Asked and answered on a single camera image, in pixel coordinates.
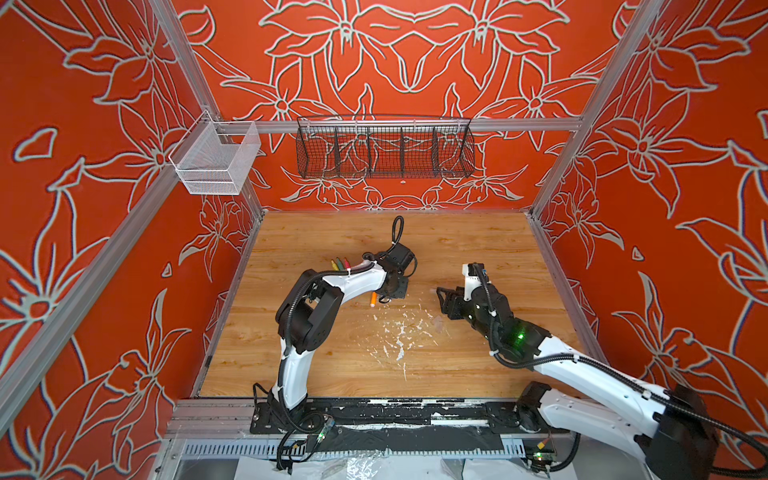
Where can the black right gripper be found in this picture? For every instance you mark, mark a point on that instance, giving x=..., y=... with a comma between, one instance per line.
x=454, y=300

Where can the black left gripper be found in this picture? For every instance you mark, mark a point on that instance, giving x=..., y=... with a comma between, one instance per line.
x=400, y=291

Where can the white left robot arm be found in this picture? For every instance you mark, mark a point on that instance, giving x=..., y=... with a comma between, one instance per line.
x=307, y=314

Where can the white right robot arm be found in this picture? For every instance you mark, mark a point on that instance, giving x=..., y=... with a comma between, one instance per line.
x=669, y=431

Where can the white mesh basket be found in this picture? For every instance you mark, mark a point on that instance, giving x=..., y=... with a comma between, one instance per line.
x=210, y=160

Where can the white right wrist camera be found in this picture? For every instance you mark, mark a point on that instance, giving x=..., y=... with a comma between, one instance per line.
x=472, y=279

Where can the black wire basket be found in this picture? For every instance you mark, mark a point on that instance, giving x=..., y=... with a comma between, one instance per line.
x=365, y=146

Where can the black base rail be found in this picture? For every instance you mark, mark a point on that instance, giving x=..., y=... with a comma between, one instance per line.
x=427, y=425

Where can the aluminium frame post right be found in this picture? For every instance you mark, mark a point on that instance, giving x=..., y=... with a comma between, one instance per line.
x=617, y=65

